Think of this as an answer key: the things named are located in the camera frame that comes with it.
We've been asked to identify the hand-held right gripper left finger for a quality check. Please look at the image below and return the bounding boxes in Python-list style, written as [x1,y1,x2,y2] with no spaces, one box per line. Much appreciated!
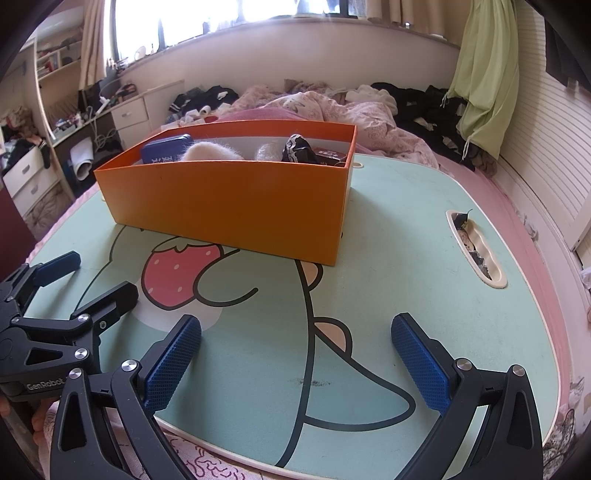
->
[48,315,204,480]

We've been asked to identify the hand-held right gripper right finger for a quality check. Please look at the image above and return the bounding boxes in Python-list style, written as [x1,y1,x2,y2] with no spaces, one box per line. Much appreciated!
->
[390,313,544,480]

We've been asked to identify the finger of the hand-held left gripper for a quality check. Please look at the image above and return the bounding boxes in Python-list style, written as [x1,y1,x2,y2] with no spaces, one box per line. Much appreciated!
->
[69,281,140,332]
[0,250,83,315]

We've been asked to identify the orange cardboard box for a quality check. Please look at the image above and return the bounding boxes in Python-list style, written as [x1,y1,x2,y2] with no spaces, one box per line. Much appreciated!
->
[93,120,360,267]

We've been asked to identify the blue tin box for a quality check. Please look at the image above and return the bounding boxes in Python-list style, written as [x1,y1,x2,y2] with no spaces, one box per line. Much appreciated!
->
[141,134,194,164]

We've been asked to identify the white fluffy fur ball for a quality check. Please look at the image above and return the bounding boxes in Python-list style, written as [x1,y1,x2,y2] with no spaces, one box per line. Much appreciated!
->
[182,142,245,162]

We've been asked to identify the clear plastic ball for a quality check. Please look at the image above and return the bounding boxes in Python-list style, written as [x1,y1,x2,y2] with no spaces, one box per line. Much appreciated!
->
[253,142,284,162]

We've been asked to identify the black and red box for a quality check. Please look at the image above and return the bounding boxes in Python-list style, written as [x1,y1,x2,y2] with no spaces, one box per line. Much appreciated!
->
[314,148,348,168]

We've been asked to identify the black lace trimmed pouch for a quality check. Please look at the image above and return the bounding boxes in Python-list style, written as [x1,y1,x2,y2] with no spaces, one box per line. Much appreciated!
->
[281,134,319,163]

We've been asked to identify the green cartoon desktop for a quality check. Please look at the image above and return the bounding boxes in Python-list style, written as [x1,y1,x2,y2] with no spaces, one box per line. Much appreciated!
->
[34,152,557,469]

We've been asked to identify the person's left hand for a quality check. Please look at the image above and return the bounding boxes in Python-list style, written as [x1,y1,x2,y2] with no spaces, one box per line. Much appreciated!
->
[30,399,55,441]

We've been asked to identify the dark red door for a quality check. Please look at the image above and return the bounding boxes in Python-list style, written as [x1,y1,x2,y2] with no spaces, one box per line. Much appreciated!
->
[0,185,37,278]

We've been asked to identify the white drawer cabinet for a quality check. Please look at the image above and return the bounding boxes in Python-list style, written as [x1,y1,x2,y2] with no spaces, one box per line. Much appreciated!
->
[2,145,75,217]

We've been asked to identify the rolled white paper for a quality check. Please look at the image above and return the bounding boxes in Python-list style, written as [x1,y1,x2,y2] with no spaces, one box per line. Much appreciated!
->
[69,138,96,181]

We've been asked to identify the crumpled wrappers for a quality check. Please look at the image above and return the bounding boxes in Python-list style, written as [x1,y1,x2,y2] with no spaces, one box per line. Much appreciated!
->
[455,210,492,280]

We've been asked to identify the pink bed sheet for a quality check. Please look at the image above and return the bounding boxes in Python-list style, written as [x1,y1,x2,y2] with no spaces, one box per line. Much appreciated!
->
[434,152,591,416]

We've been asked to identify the white desk with drawers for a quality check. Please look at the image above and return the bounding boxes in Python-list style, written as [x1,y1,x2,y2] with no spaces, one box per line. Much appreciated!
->
[51,80,185,153]

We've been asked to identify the white bookshelf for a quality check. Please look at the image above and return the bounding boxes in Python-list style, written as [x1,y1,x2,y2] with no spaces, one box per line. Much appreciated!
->
[28,9,88,139]

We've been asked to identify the black and white striped clothes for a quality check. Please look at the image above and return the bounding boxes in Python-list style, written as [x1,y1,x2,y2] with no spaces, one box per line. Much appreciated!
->
[168,85,241,124]

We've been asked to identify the beige curtain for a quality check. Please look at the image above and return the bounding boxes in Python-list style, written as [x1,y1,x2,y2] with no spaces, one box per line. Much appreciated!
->
[78,0,118,90]

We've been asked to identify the pink floral quilt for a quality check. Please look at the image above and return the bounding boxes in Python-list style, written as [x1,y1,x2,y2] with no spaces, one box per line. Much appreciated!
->
[231,83,453,174]

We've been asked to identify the pile of black clothes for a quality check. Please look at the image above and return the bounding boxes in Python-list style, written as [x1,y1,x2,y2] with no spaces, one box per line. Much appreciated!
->
[372,82,490,171]

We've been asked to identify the white garment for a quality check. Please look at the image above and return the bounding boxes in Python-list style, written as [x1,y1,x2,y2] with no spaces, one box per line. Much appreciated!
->
[346,85,398,116]

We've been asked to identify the light green hanging cloth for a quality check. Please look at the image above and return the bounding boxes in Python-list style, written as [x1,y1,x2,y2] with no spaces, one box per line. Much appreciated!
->
[450,0,520,162]

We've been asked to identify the window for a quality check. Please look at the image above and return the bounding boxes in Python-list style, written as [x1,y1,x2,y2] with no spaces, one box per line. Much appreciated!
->
[104,0,462,61]

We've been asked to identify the dark hanging garment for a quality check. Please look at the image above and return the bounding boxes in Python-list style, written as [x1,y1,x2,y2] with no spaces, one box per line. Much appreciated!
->
[545,18,591,93]

